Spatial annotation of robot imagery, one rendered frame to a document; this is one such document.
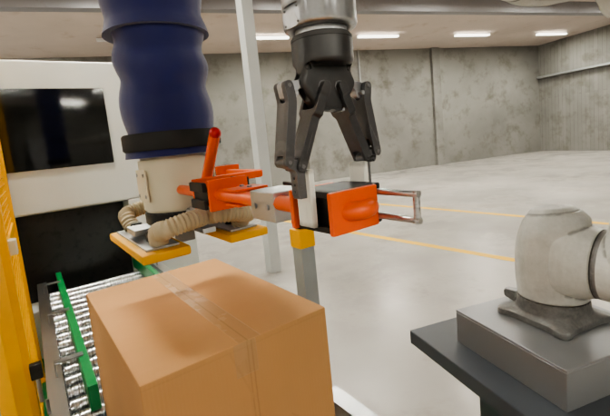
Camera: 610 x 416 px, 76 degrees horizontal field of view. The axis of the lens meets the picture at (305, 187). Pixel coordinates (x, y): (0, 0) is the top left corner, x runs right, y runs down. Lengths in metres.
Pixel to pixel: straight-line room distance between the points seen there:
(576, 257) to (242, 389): 0.75
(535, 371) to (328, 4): 0.84
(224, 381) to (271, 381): 0.11
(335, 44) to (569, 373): 0.77
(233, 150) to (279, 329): 10.86
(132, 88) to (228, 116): 10.71
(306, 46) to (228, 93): 11.27
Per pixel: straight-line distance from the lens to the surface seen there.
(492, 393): 1.03
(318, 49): 0.47
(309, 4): 0.47
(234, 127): 11.65
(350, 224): 0.46
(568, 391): 0.99
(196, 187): 0.77
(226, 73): 11.82
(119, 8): 0.99
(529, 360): 1.02
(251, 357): 0.84
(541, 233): 1.04
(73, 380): 1.80
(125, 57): 0.97
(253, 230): 0.93
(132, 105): 0.95
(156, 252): 0.86
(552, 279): 1.06
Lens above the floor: 1.32
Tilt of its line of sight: 7 degrees down
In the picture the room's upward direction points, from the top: 6 degrees counter-clockwise
